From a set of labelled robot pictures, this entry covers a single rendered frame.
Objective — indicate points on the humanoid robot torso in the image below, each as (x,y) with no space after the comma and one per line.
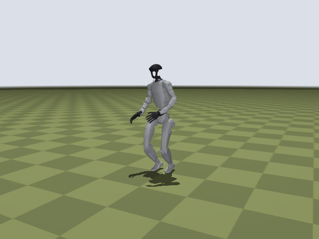
(160,97)

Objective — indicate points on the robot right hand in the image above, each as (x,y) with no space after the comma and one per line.
(135,115)

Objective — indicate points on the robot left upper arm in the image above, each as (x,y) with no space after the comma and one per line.
(168,86)

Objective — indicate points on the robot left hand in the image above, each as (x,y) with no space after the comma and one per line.
(154,115)

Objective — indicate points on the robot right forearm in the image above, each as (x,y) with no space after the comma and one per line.
(143,108)

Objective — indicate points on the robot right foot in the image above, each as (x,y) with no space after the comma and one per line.
(157,166)

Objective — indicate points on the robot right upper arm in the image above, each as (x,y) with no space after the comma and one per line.
(149,95)

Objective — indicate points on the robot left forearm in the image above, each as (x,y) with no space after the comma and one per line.
(169,105)

